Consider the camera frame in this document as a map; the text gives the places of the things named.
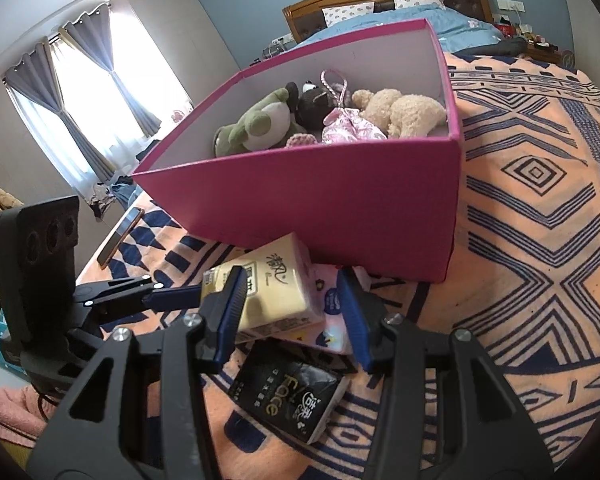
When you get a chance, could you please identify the smartphone with orange case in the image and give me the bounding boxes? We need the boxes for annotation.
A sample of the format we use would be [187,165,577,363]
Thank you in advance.
[97,208,146,268]

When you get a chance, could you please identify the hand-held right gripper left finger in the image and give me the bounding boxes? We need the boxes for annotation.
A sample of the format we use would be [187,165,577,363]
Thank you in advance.
[27,266,247,480]

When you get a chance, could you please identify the dark grey bed sheet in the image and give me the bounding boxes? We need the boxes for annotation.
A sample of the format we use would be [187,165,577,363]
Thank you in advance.
[447,37,531,58]

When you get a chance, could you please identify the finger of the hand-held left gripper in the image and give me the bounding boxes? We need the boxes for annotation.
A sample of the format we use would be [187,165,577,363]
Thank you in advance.
[72,274,204,313]
[70,309,131,342]

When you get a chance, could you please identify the teal dotted box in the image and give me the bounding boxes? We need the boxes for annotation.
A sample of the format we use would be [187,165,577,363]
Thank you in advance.
[0,310,12,376]

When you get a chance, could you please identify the beige teddy bear plush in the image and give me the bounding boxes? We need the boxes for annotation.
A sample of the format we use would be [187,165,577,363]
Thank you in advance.
[351,88,448,139]

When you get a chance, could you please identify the pink knitted plush toy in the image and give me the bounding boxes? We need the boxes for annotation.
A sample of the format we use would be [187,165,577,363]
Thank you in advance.
[285,131,318,150]

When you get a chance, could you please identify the crumpled blue grey clothes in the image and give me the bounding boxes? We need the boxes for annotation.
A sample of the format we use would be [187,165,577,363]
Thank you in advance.
[84,172,142,220]

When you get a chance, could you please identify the blue floral duvet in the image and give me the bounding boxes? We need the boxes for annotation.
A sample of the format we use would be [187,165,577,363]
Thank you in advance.
[300,2,506,53]

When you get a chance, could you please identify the black tissue pack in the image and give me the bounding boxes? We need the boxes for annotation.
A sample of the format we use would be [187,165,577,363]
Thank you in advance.
[227,342,351,445]

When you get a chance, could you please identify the pink floral pouch with cord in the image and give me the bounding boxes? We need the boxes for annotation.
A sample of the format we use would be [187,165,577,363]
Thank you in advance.
[320,69,388,145]

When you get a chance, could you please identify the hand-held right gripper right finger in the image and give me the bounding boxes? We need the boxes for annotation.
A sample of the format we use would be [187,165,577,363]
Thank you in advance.
[336,267,553,480]

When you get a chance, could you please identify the cluttered bedside table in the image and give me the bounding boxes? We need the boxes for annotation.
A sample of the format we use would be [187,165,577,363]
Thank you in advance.
[252,45,301,63]
[495,12,577,67]

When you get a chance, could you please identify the green dinosaur plush toy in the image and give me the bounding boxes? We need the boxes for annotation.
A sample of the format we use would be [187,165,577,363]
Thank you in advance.
[212,87,301,157]

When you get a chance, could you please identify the grey blue curtain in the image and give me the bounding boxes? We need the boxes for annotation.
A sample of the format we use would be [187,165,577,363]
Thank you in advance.
[61,4,162,137]
[2,41,116,201]

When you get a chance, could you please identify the orange patterned blanket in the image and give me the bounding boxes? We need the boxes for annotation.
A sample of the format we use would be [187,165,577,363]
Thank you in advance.
[75,50,600,480]

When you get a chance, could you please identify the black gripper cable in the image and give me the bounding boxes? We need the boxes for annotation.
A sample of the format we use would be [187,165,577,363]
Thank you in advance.
[31,382,58,423]

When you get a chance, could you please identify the dark brown plush toy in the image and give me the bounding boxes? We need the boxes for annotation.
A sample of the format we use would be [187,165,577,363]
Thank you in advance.
[286,80,353,136]

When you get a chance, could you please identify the pink cardboard box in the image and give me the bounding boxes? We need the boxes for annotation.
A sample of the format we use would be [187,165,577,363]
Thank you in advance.
[131,17,463,285]

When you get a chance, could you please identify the yellow tissue pack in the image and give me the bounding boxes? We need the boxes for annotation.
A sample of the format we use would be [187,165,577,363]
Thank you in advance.
[202,231,327,345]

